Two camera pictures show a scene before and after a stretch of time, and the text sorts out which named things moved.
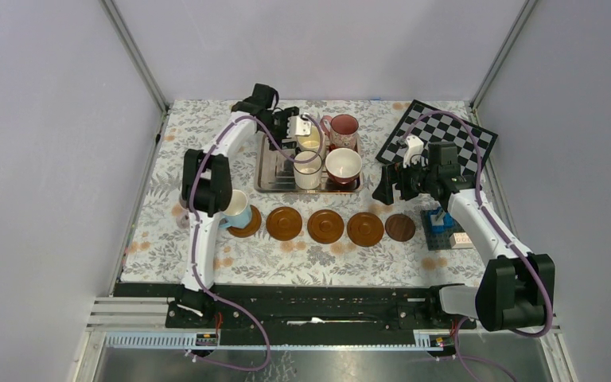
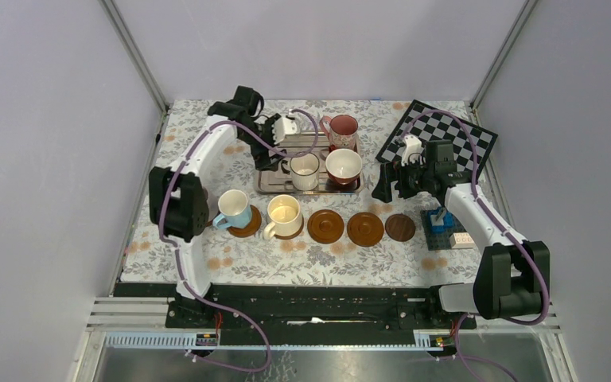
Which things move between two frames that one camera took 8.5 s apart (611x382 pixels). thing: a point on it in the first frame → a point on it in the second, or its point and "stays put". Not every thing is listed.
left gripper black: (285, 114) → (262, 159)
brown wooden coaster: (252, 227) stays put
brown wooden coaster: (365, 229) stays put
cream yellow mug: (312, 142) → (285, 211)
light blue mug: (237, 214) stays put
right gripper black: (384, 191) stays put
